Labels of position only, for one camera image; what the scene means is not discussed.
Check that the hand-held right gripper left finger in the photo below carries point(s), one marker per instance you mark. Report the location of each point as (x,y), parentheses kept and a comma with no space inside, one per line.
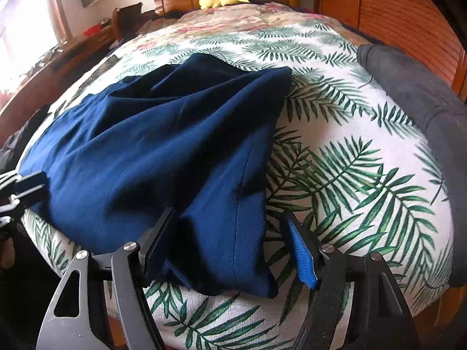
(157,240)

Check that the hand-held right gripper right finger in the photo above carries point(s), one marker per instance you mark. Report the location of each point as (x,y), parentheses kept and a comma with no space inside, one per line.
(301,255)

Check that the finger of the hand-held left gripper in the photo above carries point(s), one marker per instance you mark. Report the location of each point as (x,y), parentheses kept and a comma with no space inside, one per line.
(31,187)

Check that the navy blue jacket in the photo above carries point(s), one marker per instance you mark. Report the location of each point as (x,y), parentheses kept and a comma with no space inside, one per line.
(146,146)

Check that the black clothing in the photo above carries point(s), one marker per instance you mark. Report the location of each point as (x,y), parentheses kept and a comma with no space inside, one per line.
(25,138)

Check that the leaf print bed sheet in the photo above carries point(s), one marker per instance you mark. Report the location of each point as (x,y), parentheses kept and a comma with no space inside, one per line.
(346,175)

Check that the wooden desk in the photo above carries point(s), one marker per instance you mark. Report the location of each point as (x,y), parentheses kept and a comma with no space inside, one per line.
(54,69)

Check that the bright window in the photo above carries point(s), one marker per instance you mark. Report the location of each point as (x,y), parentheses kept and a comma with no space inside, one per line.
(25,40)

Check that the red item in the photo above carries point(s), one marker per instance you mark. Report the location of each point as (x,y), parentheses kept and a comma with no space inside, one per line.
(92,30)

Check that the wooden chair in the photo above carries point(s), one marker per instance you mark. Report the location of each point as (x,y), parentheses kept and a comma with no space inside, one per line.
(126,22)

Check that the grey cloth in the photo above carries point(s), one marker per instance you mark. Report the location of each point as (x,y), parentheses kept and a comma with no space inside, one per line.
(430,102)

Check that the floral blanket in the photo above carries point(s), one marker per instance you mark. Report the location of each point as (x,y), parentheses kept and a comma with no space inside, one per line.
(233,22)

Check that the wooden louvered wardrobe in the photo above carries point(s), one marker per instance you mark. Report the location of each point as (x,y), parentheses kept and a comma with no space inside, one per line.
(394,11)

